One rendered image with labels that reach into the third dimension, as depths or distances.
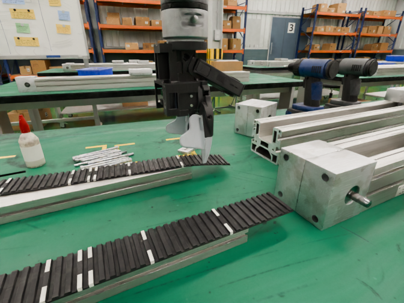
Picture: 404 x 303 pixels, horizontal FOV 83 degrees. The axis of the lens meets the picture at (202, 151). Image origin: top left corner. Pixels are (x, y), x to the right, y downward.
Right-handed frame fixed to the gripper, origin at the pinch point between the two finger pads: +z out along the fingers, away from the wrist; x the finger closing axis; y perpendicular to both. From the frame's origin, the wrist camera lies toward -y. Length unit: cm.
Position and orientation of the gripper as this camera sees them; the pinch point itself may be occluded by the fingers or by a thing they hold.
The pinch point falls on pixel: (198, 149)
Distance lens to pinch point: 46.9
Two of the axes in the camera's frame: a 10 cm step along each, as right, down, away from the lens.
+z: 0.0, 9.2, 3.9
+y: -9.1, 1.7, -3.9
